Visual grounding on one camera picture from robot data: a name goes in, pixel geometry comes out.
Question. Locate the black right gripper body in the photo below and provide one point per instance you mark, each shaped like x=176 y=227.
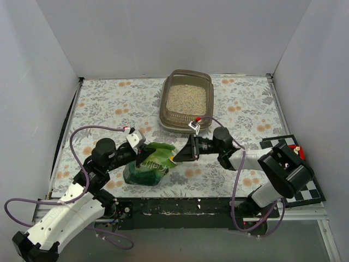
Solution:
x=194 y=147

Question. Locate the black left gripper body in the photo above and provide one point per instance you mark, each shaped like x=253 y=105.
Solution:
x=139 y=152

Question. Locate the green litter bag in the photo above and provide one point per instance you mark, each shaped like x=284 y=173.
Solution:
x=154 y=168

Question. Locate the brown plastic litter box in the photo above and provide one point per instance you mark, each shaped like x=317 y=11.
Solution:
x=186 y=95

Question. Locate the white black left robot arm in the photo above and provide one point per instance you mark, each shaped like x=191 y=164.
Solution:
x=84 y=201

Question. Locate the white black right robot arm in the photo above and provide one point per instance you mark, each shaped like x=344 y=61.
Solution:
x=286 y=171

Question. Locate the floral patterned table mat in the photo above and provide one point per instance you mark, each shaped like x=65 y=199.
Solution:
x=245 y=105

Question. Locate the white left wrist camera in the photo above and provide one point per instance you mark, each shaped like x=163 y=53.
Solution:
x=136 y=139

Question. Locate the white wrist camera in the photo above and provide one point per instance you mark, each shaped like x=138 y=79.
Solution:
x=136 y=139
x=195 y=126

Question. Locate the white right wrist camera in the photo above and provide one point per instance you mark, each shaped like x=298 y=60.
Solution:
x=195 y=126

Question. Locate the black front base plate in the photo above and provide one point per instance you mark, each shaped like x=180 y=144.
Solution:
x=173 y=213

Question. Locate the red white small bracket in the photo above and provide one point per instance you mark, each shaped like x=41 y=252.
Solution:
x=298 y=150

